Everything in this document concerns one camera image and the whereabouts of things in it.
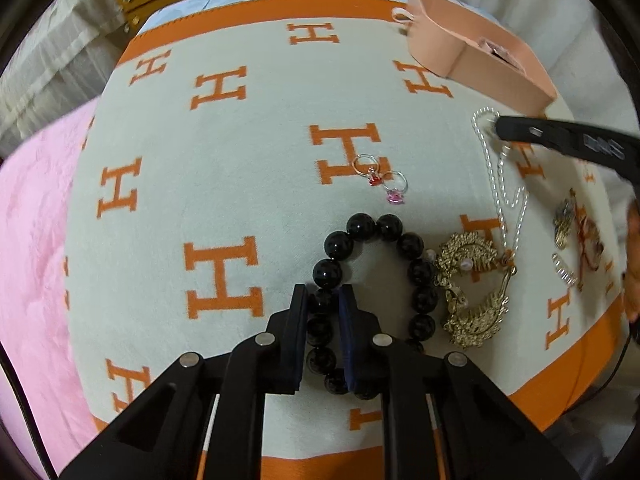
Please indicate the gold hair clip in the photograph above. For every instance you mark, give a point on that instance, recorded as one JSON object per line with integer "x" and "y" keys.
{"x": 564, "y": 220}

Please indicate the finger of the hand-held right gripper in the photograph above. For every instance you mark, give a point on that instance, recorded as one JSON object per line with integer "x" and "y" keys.
{"x": 530, "y": 132}

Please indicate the gold phoenix hair ornament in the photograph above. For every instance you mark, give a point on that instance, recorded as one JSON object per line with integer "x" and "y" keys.
{"x": 480, "y": 317}

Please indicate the person's right hand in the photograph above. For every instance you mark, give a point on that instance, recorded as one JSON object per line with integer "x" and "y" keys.
{"x": 634, "y": 240}

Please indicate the lace-covered piano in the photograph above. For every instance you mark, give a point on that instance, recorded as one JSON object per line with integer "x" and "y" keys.
{"x": 50, "y": 60}

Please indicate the pink blanket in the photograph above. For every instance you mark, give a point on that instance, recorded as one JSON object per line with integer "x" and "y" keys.
{"x": 35, "y": 260}

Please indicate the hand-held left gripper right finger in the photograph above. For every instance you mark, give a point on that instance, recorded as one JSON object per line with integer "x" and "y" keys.
{"x": 350, "y": 350}

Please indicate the orange letter print blanket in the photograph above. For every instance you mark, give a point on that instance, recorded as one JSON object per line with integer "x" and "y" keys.
{"x": 225, "y": 160}

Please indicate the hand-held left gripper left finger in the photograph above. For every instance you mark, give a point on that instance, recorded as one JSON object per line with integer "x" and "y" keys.
{"x": 292, "y": 350}

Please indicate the crystal hair pin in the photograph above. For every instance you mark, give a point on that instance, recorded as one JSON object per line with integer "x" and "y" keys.
{"x": 562, "y": 267}

